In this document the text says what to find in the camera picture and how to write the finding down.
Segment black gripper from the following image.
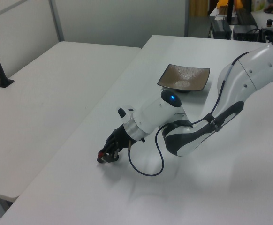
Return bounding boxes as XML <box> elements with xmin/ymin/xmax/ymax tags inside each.
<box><xmin>96</xmin><ymin>125</ymin><xmax>138</xmax><ymax>164</ymax></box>

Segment square beige ceramic plate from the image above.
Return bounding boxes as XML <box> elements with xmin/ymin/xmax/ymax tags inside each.
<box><xmin>157</xmin><ymin>64</ymin><xmax>211</xmax><ymax>94</ymax></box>

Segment black power adapter box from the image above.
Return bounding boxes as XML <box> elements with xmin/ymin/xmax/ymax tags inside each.
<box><xmin>211</xmin><ymin>19</ymin><xmax>231</xmax><ymax>39</ymax></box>

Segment black device box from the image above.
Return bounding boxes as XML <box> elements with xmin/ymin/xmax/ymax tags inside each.
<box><xmin>232</xmin><ymin>24</ymin><xmax>260</xmax><ymax>42</ymax></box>

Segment black monitor stand pole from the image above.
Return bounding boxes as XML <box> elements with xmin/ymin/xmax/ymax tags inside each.
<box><xmin>226</xmin><ymin>0</ymin><xmax>236</xmax><ymax>24</ymax></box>

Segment green white box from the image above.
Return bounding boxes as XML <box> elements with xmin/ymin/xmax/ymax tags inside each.
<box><xmin>252</xmin><ymin>0</ymin><xmax>266</xmax><ymax>12</ymax></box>

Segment dark blue robot cable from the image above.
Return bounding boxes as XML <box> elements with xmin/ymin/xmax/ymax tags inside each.
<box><xmin>127</xmin><ymin>52</ymin><xmax>250</xmax><ymax>176</ymax></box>

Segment grey partition frame post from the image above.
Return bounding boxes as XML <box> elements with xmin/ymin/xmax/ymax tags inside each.
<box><xmin>48</xmin><ymin>0</ymin><xmax>65</xmax><ymax>43</ymax></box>

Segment grey partition edge post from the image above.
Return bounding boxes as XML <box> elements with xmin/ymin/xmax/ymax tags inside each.
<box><xmin>184</xmin><ymin>0</ymin><xmax>190</xmax><ymax>38</ymax></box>

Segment black cable bundle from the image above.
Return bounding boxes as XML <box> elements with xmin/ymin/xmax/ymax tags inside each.
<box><xmin>257</xmin><ymin>27</ymin><xmax>273</xmax><ymax>44</ymax></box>

